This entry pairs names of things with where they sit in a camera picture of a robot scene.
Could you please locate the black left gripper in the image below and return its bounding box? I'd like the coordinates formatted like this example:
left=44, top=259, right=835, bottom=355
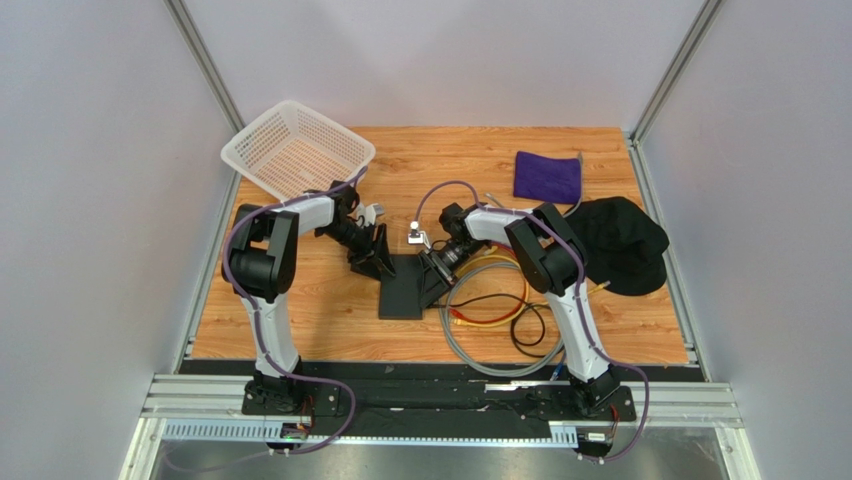
left=318, top=221, right=396, bottom=283

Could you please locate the black network switch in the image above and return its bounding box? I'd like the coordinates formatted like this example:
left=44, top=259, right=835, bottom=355
left=378, top=254, right=424, bottom=321

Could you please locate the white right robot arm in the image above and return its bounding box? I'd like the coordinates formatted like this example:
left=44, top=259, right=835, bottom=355
left=418, top=203, right=622, bottom=418

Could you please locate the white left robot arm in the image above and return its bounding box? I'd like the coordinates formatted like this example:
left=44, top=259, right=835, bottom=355
left=222, top=181, right=396, bottom=415

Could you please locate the white plastic basket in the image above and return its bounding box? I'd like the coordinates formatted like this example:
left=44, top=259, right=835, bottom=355
left=220, top=100, right=376, bottom=201

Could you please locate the purple folded cloth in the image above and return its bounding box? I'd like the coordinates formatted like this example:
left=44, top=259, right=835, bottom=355
left=513, top=151, right=583, bottom=205

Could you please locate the black bucket hat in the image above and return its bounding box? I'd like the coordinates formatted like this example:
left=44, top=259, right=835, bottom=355
left=566, top=197, right=670, bottom=297

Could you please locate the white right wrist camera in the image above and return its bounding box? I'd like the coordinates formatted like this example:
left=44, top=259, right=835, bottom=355
left=407, top=221, right=431, bottom=249

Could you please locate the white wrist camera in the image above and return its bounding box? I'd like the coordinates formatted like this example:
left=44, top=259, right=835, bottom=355
left=407, top=221, right=431, bottom=249
left=355, top=203, right=385, bottom=227

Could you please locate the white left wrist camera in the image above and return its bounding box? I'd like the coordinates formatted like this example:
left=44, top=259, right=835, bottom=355
left=355, top=203, right=385, bottom=227

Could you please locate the red ethernet cable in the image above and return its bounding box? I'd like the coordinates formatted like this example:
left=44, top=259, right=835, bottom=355
left=449, top=242, right=530, bottom=326

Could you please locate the yellow ethernet cable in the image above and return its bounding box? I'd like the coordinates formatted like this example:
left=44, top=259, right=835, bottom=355
left=452, top=244, right=612, bottom=329

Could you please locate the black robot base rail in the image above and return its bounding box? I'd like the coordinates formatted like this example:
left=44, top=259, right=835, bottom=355
left=176, top=359, right=707, bottom=441

